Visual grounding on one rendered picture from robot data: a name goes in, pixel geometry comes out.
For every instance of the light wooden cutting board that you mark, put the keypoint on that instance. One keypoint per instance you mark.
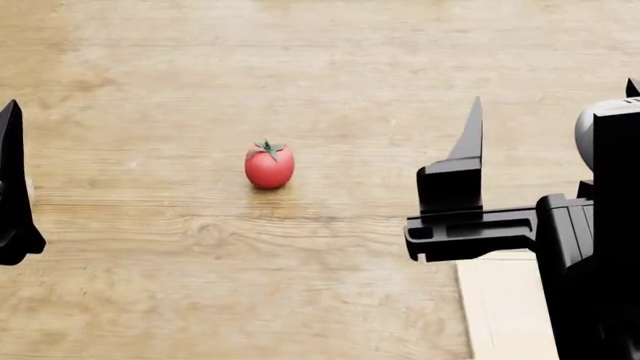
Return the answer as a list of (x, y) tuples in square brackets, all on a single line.
[(505, 311)]

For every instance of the red tomato with green stem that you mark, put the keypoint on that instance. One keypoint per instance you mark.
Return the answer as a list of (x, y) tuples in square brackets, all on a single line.
[(270, 167)]

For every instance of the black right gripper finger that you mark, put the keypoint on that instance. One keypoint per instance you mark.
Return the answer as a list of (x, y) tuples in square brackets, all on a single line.
[(634, 88), (457, 180)]

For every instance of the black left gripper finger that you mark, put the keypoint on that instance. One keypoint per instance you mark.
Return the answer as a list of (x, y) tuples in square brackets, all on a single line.
[(12, 180)]

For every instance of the grey white wrist camera box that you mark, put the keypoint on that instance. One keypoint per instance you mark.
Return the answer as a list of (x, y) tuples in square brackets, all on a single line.
[(586, 131)]

